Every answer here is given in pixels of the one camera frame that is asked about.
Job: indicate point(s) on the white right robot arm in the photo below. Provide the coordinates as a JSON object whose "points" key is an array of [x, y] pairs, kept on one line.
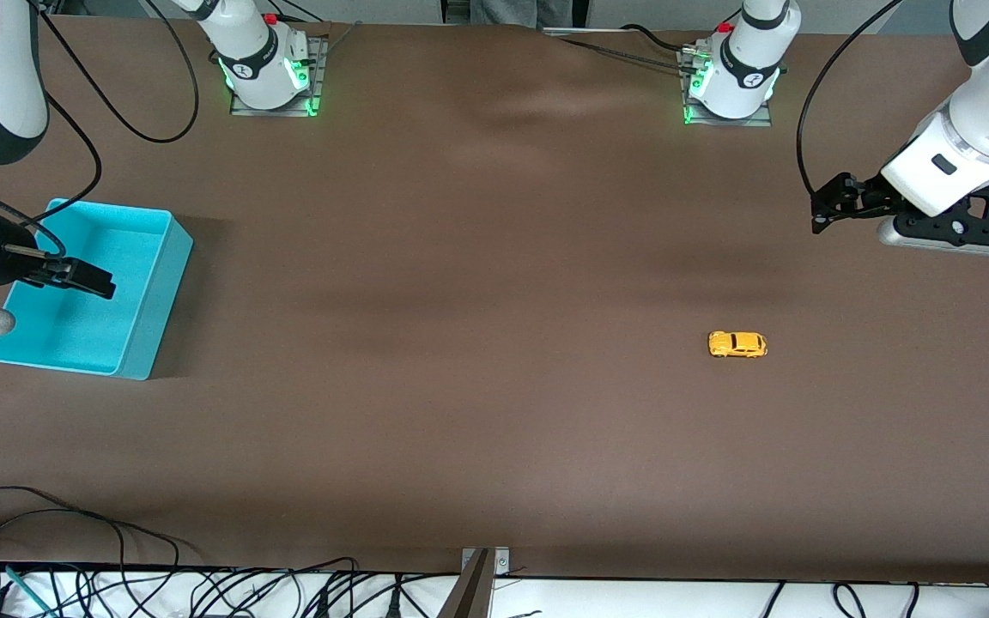
{"points": [[5, 86]]}

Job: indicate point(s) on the grey left arm base plate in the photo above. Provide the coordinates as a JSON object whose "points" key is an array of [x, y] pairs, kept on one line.
{"points": [[761, 122]]}

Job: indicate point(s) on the teal plastic bin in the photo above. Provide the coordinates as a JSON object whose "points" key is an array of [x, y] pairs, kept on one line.
{"points": [[130, 249]]}

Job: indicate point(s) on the person in grey trousers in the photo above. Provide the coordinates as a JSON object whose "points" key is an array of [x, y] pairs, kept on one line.
{"points": [[520, 13]]}

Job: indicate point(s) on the yellow toy beetle car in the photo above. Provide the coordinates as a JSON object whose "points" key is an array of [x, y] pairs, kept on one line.
{"points": [[737, 344]]}

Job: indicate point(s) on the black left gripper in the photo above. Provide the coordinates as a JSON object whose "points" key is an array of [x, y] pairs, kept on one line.
{"points": [[860, 198]]}

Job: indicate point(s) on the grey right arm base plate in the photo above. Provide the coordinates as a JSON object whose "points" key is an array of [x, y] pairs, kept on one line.
{"points": [[319, 51]]}

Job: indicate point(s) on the silver table edge bracket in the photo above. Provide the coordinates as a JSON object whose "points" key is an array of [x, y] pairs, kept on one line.
{"points": [[501, 560]]}

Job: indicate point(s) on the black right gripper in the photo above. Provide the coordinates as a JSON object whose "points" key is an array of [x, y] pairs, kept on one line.
{"points": [[7, 262]]}

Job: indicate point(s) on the dark metal camera post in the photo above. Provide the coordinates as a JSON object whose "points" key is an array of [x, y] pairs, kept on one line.
{"points": [[470, 592]]}

